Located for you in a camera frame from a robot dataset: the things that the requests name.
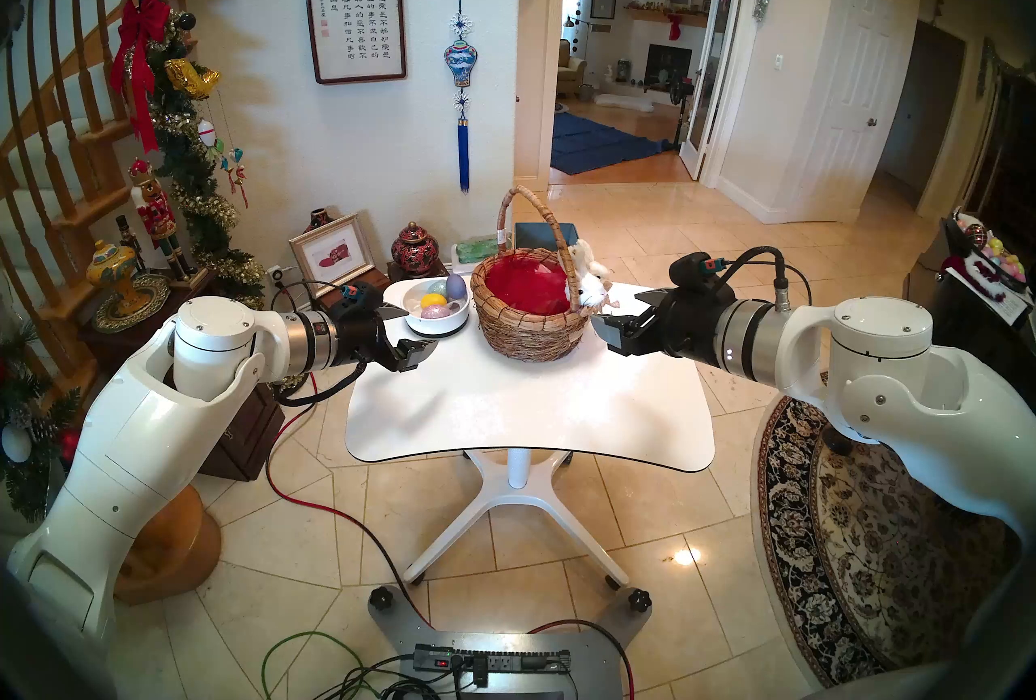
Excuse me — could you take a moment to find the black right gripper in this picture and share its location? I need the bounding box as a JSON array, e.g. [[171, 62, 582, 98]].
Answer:
[[593, 286, 733, 363]]

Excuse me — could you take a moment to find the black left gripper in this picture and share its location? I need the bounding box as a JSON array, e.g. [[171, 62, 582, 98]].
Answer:
[[333, 302, 438, 373]]

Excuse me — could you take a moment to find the wicker basket with handle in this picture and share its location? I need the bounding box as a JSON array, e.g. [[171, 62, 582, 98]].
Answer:
[[469, 186, 596, 363]]

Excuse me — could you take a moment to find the pastel egg decoration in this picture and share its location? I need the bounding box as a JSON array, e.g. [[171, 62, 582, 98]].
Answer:
[[983, 237, 1033, 286]]

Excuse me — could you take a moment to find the white plush bunny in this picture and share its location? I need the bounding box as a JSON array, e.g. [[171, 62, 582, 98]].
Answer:
[[576, 271, 620, 315]]

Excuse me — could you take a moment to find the white round bowl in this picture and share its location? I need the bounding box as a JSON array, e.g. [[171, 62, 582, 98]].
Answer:
[[382, 276, 472, 339]]

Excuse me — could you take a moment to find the cream plush bunny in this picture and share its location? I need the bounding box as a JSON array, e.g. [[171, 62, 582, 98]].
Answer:
[[571, 239, 614, 278]]

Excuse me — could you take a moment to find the red black ceramic jar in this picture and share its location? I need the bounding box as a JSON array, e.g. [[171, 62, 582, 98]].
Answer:
[[391, 221, 440, 277]]

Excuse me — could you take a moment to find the framed red artwork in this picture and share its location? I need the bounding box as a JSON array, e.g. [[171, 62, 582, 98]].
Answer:
[[289, 213, 377, 300]]

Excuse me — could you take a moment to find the red tulle cloth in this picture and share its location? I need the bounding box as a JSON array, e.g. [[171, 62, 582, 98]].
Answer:
[[484, 253, 571, 316]]

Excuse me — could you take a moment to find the green jade stone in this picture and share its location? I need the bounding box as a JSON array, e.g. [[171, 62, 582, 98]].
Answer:
[[453, 235, 507, 264]]

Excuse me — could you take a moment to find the blue fabric storage box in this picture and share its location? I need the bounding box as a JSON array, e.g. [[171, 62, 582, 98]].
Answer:
[[515, 221, 580, 254]]

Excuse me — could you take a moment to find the blue floor rug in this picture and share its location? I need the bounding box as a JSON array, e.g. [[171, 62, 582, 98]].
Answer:
[[550, 112, 673, 176]]

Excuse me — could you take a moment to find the black floor fan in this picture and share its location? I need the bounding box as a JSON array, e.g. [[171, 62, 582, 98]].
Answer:
[[668, 74, 698, 151]]

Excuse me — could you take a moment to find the green christmas garland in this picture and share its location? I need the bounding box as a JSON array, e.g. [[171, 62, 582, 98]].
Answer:
[[142, 11, 268, 307]]

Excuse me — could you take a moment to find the brass decorative plate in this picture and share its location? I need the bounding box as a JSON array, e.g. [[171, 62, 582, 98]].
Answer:
[[93, 274, 172, 335]]

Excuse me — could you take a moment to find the black fireplace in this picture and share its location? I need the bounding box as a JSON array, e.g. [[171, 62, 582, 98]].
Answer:
[[645, 45, 694, 88]]

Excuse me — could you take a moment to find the beige armchair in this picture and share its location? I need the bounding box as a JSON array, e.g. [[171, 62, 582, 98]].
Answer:
[[557, 39, 589, 90]]

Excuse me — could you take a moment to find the blue vase knot hanging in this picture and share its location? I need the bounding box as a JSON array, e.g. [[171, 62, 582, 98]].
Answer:
[[444, 0, 480, 193]]

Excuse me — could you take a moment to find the red nutcracker figure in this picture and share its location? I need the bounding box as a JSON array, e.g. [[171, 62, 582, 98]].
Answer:
[[128, 158, 195, 280]]

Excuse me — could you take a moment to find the white glass french door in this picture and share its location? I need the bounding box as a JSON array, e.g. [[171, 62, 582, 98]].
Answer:
[[678, 0, 749, 181]]

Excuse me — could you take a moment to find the small black nutcracker figure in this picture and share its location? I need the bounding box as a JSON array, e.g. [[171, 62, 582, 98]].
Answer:
[[113, 214, 148, 274]]

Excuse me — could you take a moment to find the yellow ceramic vase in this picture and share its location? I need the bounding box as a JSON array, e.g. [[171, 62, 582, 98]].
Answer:
[[87, 240, 138, 311]]

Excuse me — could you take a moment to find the rounded wooden stair step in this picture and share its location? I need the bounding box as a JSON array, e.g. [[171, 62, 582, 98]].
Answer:
[[113, 484, 223, 606]]

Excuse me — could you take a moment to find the white panel door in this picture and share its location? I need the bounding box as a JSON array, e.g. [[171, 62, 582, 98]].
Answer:
[[797, 0, 907, 224]]

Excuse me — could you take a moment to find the gold fish ornament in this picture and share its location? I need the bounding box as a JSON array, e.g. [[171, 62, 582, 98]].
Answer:
[[164, 57, 221, 100]]

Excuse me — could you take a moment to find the black piano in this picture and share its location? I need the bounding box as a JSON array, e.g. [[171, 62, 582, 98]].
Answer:
[[902, 213, 1036, 416]]

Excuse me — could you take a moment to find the wooden staircase railing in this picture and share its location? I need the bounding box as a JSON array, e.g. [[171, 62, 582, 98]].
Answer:
[[0, 0, 284, 400]]

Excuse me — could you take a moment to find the black power strip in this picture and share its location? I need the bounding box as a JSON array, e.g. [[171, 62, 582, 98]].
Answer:
[[413, 644, 571, 675]]

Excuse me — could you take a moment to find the oriental patterned round rug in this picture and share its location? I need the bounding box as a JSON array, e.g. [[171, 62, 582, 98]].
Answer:
[[757, 375, 1029, 689]]

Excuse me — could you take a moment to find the red santa hat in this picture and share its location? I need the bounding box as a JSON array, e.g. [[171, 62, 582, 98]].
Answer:
[[943, 253, 1008, 303]]

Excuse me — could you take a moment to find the small christmas tree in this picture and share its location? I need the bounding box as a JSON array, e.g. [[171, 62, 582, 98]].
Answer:
[[0, 318, 86, 525]]

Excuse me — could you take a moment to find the red ribbon bow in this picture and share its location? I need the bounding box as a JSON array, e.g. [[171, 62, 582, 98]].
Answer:
[[109, 0, 172, 153]]

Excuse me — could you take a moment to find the white paper sheet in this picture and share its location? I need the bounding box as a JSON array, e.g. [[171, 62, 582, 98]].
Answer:
[[945, 265, 1033, 327]]

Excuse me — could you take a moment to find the silver green tinsel garland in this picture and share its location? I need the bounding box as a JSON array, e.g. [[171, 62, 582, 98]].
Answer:
[[975, 36, 1036, 100]]

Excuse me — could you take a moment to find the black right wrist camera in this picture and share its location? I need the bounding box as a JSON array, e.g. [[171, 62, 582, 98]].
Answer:
[[668, 252, 737, 295]]

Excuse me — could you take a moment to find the black left camera cable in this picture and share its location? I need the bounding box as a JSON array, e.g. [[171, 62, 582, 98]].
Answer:
[[275, 286, 369, 408]]

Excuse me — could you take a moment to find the black camera cable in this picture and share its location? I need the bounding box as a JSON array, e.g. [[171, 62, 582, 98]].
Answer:
[[712, 245, 813, 311], [275, 286, 369, 408]]

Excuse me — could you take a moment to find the black right camera cable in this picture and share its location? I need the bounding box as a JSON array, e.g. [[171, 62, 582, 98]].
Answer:
[[712, 245, 813, 311]]

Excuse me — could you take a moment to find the red cable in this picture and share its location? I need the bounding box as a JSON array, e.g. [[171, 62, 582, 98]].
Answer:
[[526, 619, 636, 700], [265, 373, 434, 630]]

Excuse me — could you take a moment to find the white table pedestal base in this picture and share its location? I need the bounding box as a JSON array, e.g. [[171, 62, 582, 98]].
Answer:
[[402, 449, 648, 590]]

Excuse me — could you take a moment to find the colourful hanging ornament string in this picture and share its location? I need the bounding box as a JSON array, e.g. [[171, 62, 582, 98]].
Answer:
[[220, 146, 252, 210]]

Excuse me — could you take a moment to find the green cable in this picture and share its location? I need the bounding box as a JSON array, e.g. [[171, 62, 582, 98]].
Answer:
[[261, 630, 365, 700]]

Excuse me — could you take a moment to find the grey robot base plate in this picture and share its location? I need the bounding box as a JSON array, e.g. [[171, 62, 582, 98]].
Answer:
[[368, 585, 652, 700]]

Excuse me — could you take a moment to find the black cable bundle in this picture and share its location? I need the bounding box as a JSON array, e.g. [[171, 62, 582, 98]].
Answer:
[[336, 654, 478, 700]]

